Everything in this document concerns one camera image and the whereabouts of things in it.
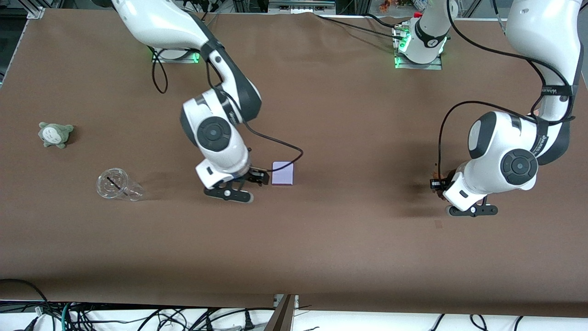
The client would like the brown lion statue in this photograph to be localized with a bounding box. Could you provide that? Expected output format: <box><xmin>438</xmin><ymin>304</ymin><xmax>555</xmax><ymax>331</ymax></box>
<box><xmin>433</xmin><ymin>163</ymin><xmax>449</xmax><ymax>201</ymax></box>

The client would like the brown table cover sheet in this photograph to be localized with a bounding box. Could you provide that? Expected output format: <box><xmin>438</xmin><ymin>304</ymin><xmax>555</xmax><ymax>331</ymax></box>
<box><xmin>0</xmin><ymin>8</ymin><xmax>588</xmax><ymax>318</ymax></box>

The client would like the clear plastic cup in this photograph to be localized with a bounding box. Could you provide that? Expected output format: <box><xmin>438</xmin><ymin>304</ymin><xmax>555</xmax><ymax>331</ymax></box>
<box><xmin>96</xmin><ymin>168</ymin><xmax>144</xmax><ymax>202</ymax></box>

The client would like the grey green plush toy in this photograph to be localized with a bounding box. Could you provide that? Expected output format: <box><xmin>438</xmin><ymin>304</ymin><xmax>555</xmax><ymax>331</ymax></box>
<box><xmin>38</xmin><ymin>122</ymin><xmax>74</xmax><ymax>149</ymax></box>

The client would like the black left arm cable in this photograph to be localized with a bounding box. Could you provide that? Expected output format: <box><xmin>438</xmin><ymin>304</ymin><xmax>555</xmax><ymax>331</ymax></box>
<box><xmin>436</xmin><ymin>0</ymin><xmax>575</xmax><ymax>182</ymax></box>

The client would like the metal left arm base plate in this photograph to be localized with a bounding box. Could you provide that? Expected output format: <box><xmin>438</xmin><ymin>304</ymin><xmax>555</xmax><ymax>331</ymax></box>
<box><xmin>394</xmin><ymin>24</ymin><xmax>443</xmax><ymax>70</ymax></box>

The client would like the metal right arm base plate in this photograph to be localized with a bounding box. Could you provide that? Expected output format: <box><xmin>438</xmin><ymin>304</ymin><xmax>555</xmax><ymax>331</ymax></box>
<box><xmin>152</xmin><ymin>46</ymin><xmax>201</xmax><ymax>64</ymax></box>

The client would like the metal table frame post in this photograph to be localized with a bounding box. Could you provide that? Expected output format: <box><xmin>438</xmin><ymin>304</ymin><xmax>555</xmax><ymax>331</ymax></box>
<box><xmin>264</xmin><ymin>294</ymin><xmax>300</xmax><ymax>331</ymax></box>

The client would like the silver aluminium frame bar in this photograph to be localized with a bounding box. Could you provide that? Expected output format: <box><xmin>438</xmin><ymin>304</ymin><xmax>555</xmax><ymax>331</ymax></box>
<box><xmin>268</xmin><ymin>0</ymin><xmax>336</xmax><ymax>14</ymax></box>

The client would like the black cable across table edge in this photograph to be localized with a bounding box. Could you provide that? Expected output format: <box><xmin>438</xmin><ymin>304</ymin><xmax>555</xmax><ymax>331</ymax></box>
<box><xmin>315</xmin><ymin>13</ymin><xmax>405</xmax><ymax>40</ymax></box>

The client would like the green floor cable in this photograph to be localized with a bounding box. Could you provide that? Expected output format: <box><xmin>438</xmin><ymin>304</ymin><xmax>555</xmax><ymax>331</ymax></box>
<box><xmin>61</xmin><ymin>302</ymin><xmax>75</xmax><ymax>331</ymax></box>

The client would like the black looped floor cable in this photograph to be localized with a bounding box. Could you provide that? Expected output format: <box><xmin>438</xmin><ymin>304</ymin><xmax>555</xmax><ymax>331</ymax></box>
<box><xmin>0</xmin><ymin>278</ymin><xmax>60</xmax><ymax>331</ymax></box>

